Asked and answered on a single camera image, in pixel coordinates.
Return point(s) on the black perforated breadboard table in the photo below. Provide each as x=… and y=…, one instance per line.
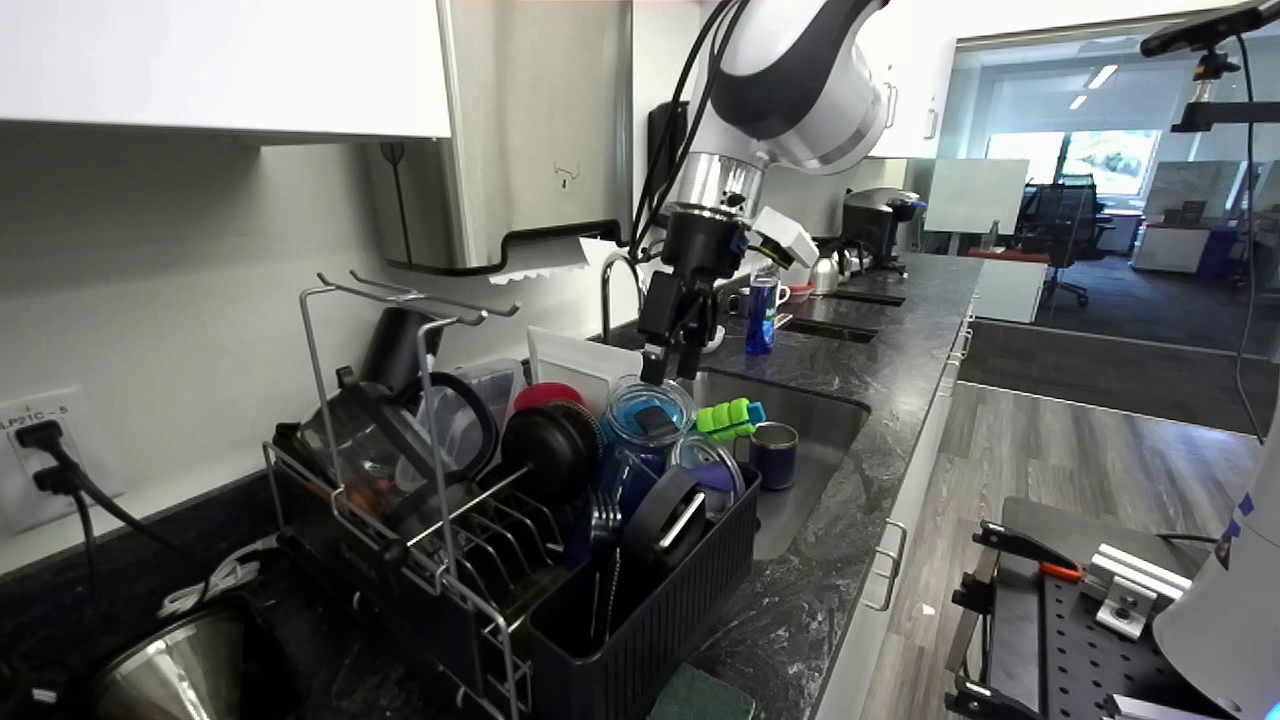
x=1055, y=653

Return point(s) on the black overhead camera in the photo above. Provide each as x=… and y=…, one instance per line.
x=1202, y=30

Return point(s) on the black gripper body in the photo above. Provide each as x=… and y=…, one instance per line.
x=695, y=286

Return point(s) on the clear purple bottle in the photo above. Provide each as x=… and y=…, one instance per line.
x=713, y=472

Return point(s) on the white lower cabinets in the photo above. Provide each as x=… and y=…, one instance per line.
x=863, y=641

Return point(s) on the blue dish soap bottle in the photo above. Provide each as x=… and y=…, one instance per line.
x=761, y=320

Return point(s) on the clear thermocup lid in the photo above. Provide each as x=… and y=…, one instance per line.
x=644, y=423

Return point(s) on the black coffee machine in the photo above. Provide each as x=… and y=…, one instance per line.
x=883, y=226

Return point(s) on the green sponge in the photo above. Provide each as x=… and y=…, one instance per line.
x=700, y=698

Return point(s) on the white board panel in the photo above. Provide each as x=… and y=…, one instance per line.
x=973, y=193

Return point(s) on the red round lid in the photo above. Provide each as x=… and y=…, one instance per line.
x=546, y=397

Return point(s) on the black office chair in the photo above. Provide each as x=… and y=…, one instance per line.
x=1061, y=220

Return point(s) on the stainless paper towel dispenser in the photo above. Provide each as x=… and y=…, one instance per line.
x=535, y=133

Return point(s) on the black dish rack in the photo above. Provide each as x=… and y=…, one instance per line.
x=666, y=603

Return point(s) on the white wall outlet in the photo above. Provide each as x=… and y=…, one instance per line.
x=24, y=502

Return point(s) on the stainless steel sink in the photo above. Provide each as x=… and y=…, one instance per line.
x=821, y=425

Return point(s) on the black power plug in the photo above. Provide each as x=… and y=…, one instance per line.
x=39, y=434
x=59, y=483

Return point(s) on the aluminium bracket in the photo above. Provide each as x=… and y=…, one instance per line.
x=1133, y=585

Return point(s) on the black tumbler cup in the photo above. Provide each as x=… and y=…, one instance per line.
x=393, y=350

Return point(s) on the black rimmed round lid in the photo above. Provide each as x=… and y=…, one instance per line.
x=489, y=423

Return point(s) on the white upper cabinet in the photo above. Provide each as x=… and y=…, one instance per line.
x=202, y=61

